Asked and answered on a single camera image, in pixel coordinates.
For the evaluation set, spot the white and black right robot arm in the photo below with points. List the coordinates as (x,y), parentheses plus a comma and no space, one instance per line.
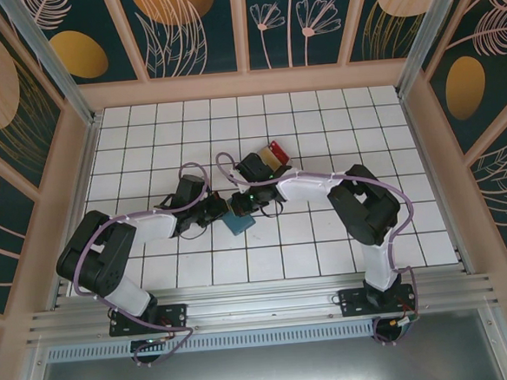
(305,188)

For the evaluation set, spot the aluminium corner post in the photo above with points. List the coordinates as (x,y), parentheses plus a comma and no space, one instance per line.
(429,30)
(48,61)

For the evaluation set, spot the grey metal panel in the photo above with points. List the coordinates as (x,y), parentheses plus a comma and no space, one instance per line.
(266,371)

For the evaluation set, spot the gold card stack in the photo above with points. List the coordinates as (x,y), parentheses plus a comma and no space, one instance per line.
(269,158)

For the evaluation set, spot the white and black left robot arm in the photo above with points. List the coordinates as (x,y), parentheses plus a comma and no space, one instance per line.
(151,225)

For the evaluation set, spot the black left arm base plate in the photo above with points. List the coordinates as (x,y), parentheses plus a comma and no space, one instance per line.
(175,319)

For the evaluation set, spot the clear plastic card box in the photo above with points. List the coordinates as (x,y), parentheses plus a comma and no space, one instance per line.
(284,169)

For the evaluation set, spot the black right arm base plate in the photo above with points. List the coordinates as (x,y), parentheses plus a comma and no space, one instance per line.
(353,302)

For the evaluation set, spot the red credit card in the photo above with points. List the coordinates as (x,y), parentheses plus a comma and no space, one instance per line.
(280,152)

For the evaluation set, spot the blue leather card holder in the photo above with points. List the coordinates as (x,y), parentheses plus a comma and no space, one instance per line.
(240,225)

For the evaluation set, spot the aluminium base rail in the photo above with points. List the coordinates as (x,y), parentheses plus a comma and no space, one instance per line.
(261,304)

